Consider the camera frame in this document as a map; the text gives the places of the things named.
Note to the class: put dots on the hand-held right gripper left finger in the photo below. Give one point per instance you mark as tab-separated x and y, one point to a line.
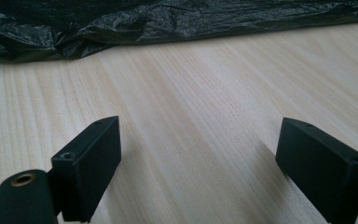
85	168

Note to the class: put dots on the black plastic trash bag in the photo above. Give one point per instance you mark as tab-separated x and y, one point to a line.
167	21

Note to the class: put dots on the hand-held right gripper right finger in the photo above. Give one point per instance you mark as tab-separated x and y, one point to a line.
320	168

